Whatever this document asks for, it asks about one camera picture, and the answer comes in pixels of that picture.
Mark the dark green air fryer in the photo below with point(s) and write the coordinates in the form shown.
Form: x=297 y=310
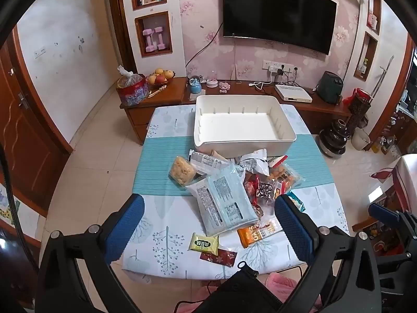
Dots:
x=329 y=88

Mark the white plastic storage bin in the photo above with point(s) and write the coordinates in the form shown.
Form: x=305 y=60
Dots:
x=241 y=127

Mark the black curved television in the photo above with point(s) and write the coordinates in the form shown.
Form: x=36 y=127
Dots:
x=277 y=13

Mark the small dark red packet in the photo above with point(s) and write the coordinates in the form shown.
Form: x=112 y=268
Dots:
x=218 y=257

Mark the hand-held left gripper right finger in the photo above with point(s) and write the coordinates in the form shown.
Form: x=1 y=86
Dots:
x=293 y=231

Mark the white set-top box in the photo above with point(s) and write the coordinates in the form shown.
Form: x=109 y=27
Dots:
x=293 y=93

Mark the white wall sockets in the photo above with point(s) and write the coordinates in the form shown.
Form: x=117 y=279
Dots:
x=280 y=67

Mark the pink dumbbell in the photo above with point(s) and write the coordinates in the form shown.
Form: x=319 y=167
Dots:
x=149 y=40
x=159 y=37

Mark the small yellow green packet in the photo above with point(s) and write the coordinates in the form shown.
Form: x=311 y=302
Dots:
x=203 y=244

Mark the wooden massage stick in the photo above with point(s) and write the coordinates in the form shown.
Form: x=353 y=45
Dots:
x=158 y=91

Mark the wooden television cabinet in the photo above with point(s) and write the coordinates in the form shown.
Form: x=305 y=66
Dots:
x=169 y=99

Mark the black stacked pot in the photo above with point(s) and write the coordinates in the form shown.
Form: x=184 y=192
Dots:
x=334 y=138

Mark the orange and white snack packet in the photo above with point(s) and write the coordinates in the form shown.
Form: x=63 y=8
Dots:
x=251 y=236

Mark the red tin in plastic bag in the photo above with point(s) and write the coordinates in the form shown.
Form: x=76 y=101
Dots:
x=132 y=89

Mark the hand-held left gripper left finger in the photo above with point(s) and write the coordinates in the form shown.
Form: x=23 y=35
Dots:
x=125 y=228

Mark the dark snack packet red print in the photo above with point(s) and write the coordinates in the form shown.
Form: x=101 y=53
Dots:
x=260 y=190

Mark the clear packet of orange cookies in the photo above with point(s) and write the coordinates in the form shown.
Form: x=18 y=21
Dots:
x=285 y=176

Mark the wooden door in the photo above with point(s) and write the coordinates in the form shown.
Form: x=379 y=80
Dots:
x=22 y=137

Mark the black bag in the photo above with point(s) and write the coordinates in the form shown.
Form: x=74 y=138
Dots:
x=237 y=290

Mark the puffed rice cake packet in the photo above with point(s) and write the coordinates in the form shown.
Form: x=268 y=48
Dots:
x=182 y=171

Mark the blue snow globe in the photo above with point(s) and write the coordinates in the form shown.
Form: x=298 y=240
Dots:
x=195 y=86

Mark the white bucket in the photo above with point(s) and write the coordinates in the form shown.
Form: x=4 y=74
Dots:
x=360 y=138

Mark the large light blue packet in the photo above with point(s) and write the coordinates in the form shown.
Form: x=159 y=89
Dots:
x=224 y=199

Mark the bowl of fruit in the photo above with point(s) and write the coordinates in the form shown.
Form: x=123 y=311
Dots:
x=159 y=75

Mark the pink dome ornament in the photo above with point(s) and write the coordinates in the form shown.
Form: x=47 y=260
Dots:
x=212 y=80

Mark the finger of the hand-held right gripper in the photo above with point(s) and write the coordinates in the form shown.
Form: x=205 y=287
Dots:
x=381 y=210

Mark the small pink toy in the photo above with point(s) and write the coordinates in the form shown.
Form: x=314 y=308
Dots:
x=224 y=87

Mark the small teal and white packet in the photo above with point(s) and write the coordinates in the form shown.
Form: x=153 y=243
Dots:
x=297 y=202

